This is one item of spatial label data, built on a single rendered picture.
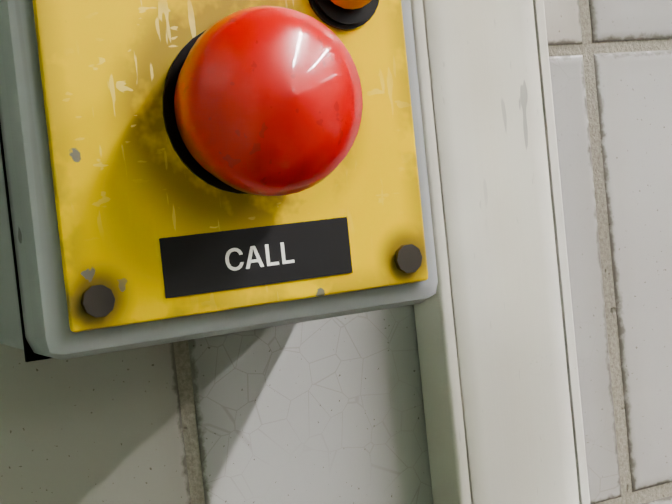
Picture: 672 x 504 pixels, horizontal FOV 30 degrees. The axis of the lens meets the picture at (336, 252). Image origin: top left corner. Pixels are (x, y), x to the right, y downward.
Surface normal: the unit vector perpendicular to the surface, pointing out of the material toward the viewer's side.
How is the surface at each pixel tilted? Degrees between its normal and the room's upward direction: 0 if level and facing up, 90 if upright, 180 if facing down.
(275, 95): 89
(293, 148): 97
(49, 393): 90
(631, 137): 90
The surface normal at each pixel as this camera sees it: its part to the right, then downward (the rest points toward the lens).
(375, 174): 0.47, 0.00
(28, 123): 0.09, 0.04
